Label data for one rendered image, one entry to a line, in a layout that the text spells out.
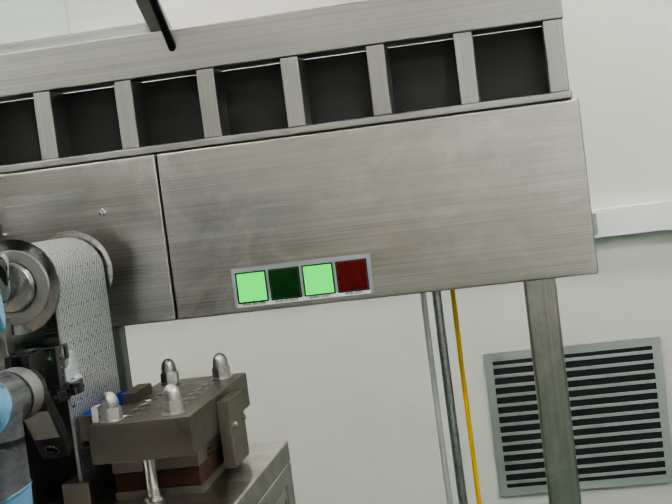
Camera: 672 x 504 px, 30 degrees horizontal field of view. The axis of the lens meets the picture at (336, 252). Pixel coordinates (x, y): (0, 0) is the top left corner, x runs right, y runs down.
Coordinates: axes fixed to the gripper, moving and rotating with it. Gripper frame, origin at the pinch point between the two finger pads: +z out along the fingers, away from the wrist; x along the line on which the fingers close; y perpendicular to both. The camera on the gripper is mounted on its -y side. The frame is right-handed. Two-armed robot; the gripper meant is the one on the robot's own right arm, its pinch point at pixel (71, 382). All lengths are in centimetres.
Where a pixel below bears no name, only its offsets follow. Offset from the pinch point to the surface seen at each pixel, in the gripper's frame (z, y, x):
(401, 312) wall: 263, -23, -26
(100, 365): 13.3, 0.5, -0.2
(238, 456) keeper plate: 12.2, -16.7, -21.9
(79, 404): 1.4, -3.8, -0.2
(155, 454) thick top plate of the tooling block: -6.4, -11.3, -14.0
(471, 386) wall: 263, -53, -47
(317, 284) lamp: 29.4, 8.6, -35.7
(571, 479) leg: 46, -34, -76
